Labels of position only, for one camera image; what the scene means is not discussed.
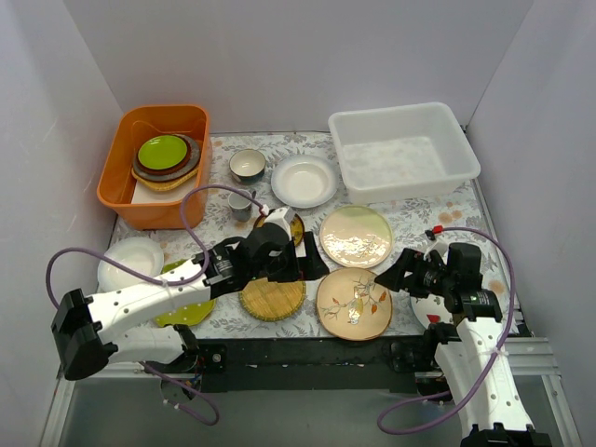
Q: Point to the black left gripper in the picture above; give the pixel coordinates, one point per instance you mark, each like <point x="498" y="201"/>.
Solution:
<point x="301" y="257"/>

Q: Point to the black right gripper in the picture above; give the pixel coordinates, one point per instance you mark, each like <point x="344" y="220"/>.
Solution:
<point x="411" y="271"/>

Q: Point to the white watermelon pattern plate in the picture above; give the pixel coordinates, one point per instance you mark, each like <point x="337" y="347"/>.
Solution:
<point x="431" y="310"/>

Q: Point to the tan bird painted plate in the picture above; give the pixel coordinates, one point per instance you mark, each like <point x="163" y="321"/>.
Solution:
<point x="352" y="306"/>

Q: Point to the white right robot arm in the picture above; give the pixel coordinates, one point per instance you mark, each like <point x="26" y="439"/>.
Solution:
<point x="469" y="350"/>

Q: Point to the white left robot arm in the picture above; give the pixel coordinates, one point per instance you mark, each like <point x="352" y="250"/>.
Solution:
<point x="91" y="331"/>

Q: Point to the white plastic bin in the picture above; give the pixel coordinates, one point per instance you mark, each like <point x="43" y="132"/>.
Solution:
<point x="402" y="152"/>

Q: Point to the floral patterned table mat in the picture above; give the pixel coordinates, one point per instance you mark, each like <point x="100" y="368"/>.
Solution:
<point x="408" y="219"/>

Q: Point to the yellow black patterned plate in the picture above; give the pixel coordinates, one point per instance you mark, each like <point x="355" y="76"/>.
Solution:
<point x="297" y="228"/>

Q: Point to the round bamboo woven tray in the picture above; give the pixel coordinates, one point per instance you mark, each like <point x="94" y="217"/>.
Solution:
<point x="272" y="301"/>

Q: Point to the cream green glazed plate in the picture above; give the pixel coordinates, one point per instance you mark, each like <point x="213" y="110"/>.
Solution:
<point x="356" y="236"/>

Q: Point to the grey ceramic mug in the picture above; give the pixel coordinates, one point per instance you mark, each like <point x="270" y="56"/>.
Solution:
<point x="240" y="206"/>

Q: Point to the white deep plate blue rim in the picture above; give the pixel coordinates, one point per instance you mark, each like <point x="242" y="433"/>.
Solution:
<point x="304" y="181"/>

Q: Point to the dark teal ceramic bowl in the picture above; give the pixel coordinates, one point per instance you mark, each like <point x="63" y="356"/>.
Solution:
<point x="247" y="166"/>

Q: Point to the lime green dotted plate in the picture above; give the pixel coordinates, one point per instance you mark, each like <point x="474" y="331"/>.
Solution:
<point x="187" y="315"/>

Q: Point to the grey speckled plate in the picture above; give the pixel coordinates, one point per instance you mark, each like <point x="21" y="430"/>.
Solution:
<point x="194" y="159"/>

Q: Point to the yellow woven basket plate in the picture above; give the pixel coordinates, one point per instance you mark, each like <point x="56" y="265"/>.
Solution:
<point x="167" y="182"/>

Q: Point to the white deep plate left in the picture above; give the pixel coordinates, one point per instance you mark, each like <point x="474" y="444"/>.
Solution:
<point x="140" y="254"/>

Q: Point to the white square plate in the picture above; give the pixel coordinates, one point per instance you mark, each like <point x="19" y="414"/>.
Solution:
<point x="144" y="195"/>

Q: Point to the lime green small plate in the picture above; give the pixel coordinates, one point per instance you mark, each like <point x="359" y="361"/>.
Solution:
<point x="162" y="152"/>

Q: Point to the dark brown plate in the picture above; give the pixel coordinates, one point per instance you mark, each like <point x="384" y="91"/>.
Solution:
<point x="139" y="168"/>

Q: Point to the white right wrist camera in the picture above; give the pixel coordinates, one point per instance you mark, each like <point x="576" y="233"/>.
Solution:
<point x="435" y="244"/>

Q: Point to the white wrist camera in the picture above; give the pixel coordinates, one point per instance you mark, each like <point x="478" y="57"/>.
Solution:
<point x="435" y="244"/>
<point x="281" y="217"/>

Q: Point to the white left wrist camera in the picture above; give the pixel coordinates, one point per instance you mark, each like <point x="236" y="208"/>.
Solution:
<point x="281" y="217"/>

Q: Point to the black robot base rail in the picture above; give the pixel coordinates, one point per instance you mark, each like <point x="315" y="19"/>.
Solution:
<point x="398" y="364"/>

